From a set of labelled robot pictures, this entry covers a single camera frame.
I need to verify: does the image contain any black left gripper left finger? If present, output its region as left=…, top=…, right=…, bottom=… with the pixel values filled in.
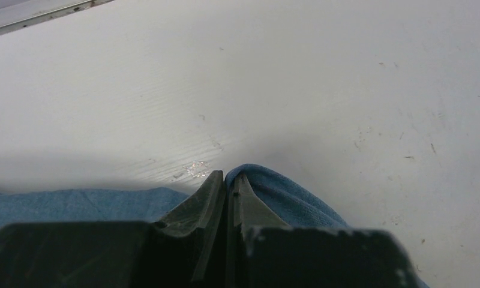
left=0, top=170, right=226, bottom=287

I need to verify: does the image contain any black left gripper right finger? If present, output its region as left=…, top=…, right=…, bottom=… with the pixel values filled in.
left=225, top=174, right=419, bottom=287

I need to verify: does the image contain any blue pillowcase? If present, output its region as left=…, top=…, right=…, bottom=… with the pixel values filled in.
left=0, top=163, right=430, bottom=288

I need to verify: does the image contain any aluminium frame rail back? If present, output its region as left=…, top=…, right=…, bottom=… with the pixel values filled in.
left=0, top=0, right=111, bottom=35

